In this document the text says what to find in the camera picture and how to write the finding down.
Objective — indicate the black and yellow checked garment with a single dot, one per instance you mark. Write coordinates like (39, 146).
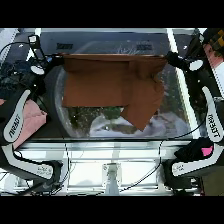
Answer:
(216, 36)

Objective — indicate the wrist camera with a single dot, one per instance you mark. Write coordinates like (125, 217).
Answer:
(34, 40)
(194, 46)

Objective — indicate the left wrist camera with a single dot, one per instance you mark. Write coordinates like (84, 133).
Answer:
(34, 40)

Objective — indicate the brown garment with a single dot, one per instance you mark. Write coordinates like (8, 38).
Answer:
(110, 81)

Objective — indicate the silver frame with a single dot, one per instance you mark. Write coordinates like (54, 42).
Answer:
(111, 148)

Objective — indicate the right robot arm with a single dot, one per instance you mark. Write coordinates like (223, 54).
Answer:
(213, 125)

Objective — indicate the black garment with pink label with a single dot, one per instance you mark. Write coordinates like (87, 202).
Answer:
(193, 150)

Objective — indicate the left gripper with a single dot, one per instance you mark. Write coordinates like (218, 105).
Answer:
(55, 62)

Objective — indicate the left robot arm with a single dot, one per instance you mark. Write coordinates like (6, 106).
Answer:
(14, 121)

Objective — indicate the red garment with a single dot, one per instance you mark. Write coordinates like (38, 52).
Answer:
(215, 54)

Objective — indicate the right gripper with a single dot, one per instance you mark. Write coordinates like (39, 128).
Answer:
(173, 60)

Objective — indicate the dark blue garment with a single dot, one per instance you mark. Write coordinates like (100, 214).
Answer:
(14, 77)

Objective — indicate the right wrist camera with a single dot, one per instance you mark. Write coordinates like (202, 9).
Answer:
(194, 46)

